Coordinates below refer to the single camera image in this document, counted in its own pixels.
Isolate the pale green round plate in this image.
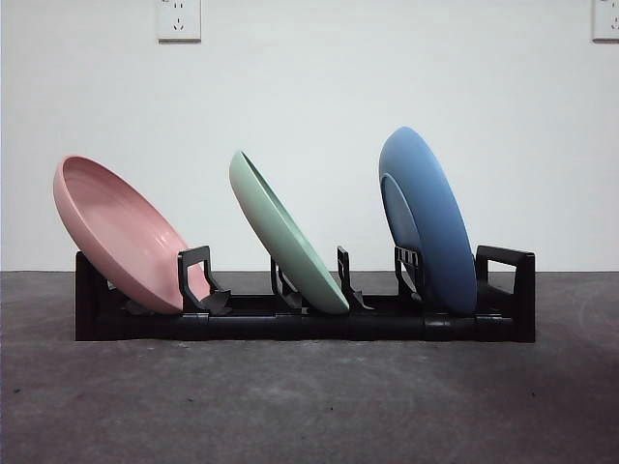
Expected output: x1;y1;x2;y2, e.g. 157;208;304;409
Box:
228;150;350;315

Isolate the blue round plate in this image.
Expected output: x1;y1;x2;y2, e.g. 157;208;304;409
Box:
378;126;479;313

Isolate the pink round plate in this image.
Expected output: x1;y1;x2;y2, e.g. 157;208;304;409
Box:
51;154;211;316

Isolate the black plastic dish rack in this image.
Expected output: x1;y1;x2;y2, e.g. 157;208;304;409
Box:
74;245;537;343

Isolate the white wall socket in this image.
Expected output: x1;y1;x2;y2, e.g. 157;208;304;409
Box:
156;0;202;42
592;0;619;43

